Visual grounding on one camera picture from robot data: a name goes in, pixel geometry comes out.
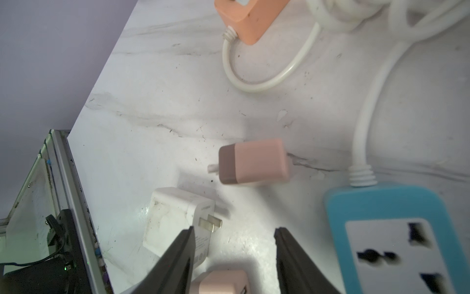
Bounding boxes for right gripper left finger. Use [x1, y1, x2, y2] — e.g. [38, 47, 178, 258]
[133, 227, 195, 294]

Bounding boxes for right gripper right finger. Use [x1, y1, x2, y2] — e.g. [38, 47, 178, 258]
[274, 227, 339, 294]

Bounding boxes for pink charger plug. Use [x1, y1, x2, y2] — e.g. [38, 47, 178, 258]
[189, 270, 252, 294]
[208, 138, 290, 185]

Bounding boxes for blue power strip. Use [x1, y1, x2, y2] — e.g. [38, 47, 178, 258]
[324, 184, 470, 294]

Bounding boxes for pink power strip left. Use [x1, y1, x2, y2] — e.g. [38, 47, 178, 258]
[214, 0, 290, 45]

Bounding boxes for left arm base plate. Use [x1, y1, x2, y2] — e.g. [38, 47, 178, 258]
[1, 209, 92, 294]

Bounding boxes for white tangled cable back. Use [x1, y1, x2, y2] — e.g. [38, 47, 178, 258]
[221, 0, 470, 188]

